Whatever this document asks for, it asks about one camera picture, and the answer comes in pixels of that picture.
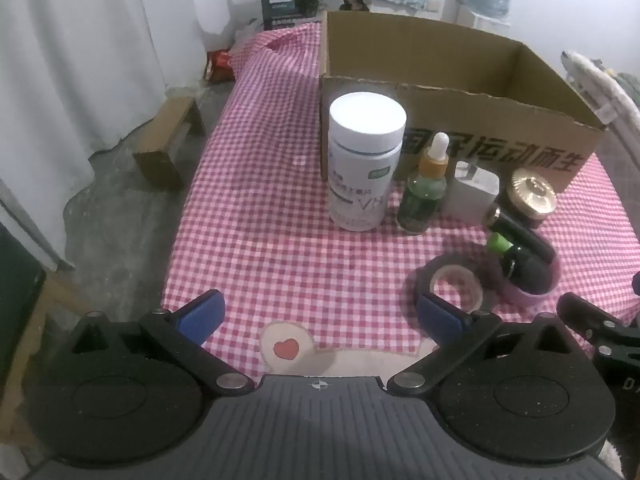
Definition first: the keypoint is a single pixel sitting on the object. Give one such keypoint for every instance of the white supplement bottle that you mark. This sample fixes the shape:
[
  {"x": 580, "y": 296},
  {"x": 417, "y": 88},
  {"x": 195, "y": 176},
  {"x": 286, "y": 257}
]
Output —
[{"x": 362, "y": 170}]

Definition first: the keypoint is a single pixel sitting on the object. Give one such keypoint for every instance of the purple plastic lid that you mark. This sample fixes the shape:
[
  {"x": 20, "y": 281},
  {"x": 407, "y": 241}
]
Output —
[{"x": 532, "y": 301}]

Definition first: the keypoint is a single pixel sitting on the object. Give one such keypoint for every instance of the red snack bag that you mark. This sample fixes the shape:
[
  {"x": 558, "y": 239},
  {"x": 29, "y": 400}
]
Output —
[{"x": 219, "y": 65}]

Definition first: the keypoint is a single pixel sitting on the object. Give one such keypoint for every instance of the white charger adapter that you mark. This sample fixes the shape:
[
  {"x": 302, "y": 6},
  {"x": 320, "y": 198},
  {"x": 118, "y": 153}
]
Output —
[{"x": 470, "y": 195}]

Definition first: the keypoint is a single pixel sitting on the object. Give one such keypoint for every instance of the black tape roll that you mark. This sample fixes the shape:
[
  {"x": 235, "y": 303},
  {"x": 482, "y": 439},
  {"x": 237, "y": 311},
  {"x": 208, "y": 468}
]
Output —
[{"x": 425, "y": 271}]

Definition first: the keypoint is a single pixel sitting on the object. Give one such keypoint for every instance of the brown cardboard box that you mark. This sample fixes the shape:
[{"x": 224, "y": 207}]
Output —
[{"x": 450, "y": 60}]

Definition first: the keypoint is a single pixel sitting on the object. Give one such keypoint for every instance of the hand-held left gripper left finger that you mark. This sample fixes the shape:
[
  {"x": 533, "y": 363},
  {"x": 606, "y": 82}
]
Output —
[{"x": 202, "y": 310}]

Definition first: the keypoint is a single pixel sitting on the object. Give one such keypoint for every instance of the green dropper bottle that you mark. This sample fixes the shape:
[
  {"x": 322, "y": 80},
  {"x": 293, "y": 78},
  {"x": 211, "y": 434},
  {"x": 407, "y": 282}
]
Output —
[{"x": 420, "y": 200}]

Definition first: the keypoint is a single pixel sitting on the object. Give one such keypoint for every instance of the wooden stool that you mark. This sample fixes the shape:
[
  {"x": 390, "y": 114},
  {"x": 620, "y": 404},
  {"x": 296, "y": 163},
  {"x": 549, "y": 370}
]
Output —
[{"x": 165, "y": 135}]

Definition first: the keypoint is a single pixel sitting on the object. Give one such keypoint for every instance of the white curtain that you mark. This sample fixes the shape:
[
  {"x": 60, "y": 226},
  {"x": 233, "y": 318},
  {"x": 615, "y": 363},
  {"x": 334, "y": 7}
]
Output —
[{"x": 75, "y": 60}]

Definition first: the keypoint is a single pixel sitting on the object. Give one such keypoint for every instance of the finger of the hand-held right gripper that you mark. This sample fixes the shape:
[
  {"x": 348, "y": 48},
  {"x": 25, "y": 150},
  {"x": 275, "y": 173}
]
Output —
[{"x": 585, "y": 312}]

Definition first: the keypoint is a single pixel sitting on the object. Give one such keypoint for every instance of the glossy black small bottle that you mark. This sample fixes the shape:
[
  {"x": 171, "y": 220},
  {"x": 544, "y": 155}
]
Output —
[{"x": 530, "y": 272}]

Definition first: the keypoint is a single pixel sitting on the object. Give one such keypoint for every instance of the gold lid dark jar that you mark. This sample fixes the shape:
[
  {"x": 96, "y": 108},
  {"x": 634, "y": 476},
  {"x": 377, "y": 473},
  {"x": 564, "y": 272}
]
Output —
[{"x": 532, "y": 195}]

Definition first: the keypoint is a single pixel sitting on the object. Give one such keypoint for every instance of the small green tube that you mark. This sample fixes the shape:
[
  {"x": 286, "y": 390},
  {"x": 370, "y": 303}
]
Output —
[{"x": 499, "y": 244}]

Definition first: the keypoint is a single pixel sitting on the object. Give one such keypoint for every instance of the white water dispenser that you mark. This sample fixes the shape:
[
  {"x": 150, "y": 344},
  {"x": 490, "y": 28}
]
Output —
[{"x": 475, "y": 20}]

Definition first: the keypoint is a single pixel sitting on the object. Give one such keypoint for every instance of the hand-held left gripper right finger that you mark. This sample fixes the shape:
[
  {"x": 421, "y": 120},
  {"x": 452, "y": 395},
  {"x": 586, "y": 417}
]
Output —
[{"x": 437, "y": 312}]

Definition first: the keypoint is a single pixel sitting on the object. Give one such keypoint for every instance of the white quilted blanket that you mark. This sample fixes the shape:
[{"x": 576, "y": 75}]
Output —
[{"x": 600, "y": 90}]

